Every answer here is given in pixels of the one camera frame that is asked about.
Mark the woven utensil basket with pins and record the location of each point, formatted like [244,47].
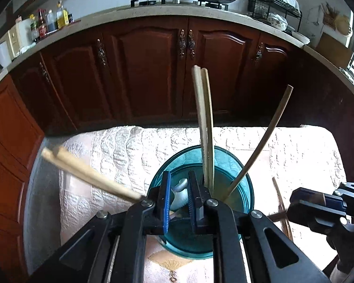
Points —
[329,15]

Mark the dark wood kitchen cabinets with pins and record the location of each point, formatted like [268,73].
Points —
[138,71]

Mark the white ceramic spoon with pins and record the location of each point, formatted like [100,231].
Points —
[180,193]

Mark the leaning light chopstick in cup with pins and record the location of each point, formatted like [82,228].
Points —
[88,173]

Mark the clear bottle dark liquid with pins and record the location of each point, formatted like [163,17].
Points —
[51,22]

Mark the dark brown wooden chopstick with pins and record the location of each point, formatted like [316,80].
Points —
[279,216]

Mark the black dish rack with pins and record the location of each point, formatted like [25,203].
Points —
[260,10]

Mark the white floral cup teal interior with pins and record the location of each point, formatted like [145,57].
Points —
[180,239]

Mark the grey stone countertop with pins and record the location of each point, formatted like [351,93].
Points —
[169,10]

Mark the gas stove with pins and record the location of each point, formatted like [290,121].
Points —
[136,3]

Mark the wooden cutting board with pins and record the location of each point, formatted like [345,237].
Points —
[334,51]

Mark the yellow oil bottle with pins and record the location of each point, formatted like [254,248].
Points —
[62,15]

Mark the curved light chopstick in cup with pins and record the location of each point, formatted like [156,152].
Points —
[266,136]

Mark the red sauce bottle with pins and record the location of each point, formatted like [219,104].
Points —
[42,27]

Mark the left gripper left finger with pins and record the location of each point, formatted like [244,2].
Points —
[161,195]

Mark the white microwave oven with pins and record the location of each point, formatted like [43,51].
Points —
[15,41]

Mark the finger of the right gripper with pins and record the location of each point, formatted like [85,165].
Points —
[327,200]
[317,220]

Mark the dark thin chopstick on cloth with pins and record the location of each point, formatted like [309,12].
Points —
[285,224]

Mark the upright light chopstick in cup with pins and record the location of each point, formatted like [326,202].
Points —
[202,119]

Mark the white floral lidded bowl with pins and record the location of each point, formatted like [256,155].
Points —
[276,21]

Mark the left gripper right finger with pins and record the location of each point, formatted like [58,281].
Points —
[201,215]

